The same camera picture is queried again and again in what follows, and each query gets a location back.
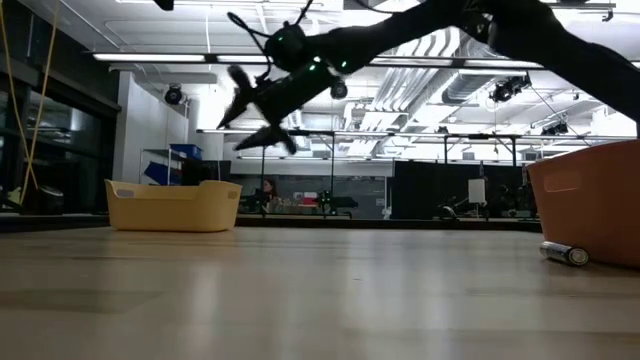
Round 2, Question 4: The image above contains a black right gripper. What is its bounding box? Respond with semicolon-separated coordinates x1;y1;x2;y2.
216;62;336;154

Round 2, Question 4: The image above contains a blue shelf bin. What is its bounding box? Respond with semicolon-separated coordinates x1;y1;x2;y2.
143;160;184;186
169;143;205;161

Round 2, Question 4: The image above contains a white sign board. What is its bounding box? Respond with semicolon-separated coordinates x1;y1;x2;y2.
467;178;486;205

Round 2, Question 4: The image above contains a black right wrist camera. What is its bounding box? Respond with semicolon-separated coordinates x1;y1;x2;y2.
263;22;310;74

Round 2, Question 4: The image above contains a distant black metal frame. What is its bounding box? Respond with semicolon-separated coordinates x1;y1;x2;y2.
259;129;519;217

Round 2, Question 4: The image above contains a black ceiling track light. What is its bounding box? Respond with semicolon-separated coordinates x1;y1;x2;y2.
488;74;533;105
541;121;571;137

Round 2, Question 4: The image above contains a black camera cable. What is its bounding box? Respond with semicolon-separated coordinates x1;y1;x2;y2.
227;0;315;81

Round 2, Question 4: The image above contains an orange plastic bin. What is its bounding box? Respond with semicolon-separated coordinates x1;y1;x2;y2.
527;139;640;270

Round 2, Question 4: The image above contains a person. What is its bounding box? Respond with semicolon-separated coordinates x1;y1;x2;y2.
260;178;281;214

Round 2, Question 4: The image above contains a yellow cable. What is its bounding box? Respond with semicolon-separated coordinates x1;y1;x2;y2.
0;0;59;205

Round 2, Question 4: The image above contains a yellow plastic bin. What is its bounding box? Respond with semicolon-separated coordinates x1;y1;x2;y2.
104;178;243;233

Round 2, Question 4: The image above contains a silver black AA battery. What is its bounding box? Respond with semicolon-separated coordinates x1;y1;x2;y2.
538;240;590;268

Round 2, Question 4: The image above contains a black partition wall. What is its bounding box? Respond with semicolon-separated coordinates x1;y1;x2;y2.
392;160;532;220

